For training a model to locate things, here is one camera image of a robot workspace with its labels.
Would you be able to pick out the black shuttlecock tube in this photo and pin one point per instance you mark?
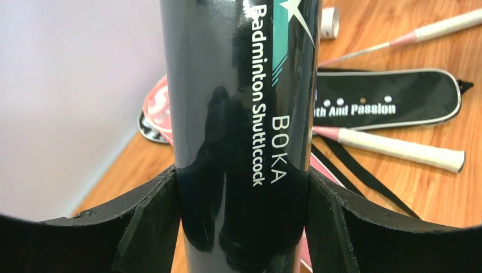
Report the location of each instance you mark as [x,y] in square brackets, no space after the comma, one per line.
[241,79]

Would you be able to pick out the black racket cover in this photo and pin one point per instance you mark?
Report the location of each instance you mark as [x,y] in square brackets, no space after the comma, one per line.
[356,100]

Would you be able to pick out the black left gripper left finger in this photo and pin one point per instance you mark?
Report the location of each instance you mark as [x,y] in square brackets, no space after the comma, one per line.
[135,232]

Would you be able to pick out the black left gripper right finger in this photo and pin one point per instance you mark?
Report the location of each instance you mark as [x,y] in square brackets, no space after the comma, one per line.
[348,233]

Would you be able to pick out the pink racket cover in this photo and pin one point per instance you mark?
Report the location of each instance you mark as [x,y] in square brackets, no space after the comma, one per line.
[156,116]

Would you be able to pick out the white shuttlecock tube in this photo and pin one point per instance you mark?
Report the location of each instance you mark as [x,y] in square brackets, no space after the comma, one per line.
[330,23]

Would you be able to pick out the pink racket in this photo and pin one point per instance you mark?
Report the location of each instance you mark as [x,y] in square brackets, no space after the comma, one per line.
[421,34]
[442,158]

